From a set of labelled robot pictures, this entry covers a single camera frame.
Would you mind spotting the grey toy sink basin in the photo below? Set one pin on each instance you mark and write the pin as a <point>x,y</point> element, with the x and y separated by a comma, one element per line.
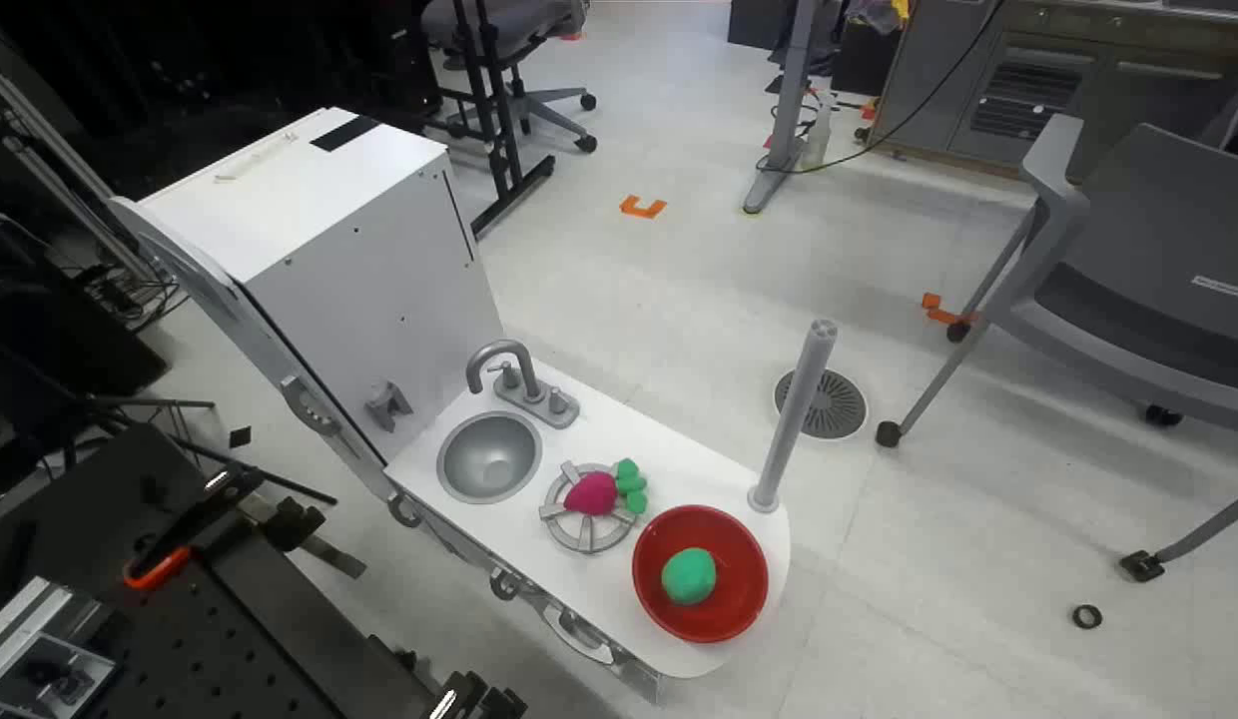
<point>490,457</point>

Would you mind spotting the green ball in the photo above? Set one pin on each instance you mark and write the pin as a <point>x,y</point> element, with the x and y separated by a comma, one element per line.
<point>688,578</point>

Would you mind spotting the orange handled clamp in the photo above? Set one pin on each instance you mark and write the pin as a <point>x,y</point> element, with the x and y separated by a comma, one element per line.
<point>167,551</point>

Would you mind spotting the grey toy faucet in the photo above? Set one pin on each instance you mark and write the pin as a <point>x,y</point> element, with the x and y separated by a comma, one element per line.
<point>519,386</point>

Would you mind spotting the grey metal cabinet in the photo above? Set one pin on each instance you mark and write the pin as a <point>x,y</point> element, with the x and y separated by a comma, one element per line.
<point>977,81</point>

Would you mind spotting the grey toy stove burner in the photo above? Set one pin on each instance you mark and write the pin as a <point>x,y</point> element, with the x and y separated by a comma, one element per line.
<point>580,533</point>

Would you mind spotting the red bowl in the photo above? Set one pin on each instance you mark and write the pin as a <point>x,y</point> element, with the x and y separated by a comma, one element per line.
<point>741,574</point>

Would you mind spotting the grey upright pole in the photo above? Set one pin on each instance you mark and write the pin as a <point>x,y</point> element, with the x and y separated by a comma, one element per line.
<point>790,417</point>

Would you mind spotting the white toy kitchen set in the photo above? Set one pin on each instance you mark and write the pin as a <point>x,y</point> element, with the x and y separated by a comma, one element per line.
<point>335,260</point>

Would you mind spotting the black rolling chair base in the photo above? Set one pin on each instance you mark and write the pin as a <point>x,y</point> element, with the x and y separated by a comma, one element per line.
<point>494,39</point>

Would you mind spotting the grey desk leg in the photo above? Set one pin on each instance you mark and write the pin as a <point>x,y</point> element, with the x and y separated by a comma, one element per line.
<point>782,130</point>

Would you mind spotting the round floor drain cover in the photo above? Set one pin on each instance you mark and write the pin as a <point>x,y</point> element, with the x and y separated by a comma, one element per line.
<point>834,410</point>

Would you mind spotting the black perforated mounting table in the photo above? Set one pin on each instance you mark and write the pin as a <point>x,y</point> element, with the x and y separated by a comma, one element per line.
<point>242,631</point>

